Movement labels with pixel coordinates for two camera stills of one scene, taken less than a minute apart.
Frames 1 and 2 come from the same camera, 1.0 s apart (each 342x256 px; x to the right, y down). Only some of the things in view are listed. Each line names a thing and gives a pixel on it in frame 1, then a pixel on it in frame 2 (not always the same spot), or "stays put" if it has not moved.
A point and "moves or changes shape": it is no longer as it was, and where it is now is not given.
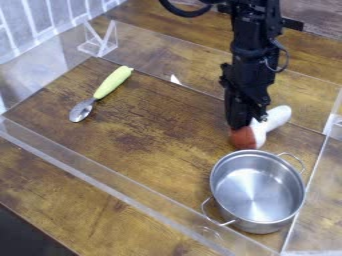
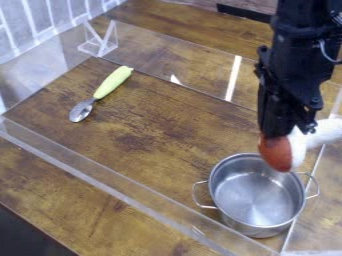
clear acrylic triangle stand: [100, 45] stays put
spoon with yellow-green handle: [84, 107] stays put
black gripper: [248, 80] → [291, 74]
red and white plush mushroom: [251, 135] → [284, 151]
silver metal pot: [257, 189] moves or changes shape
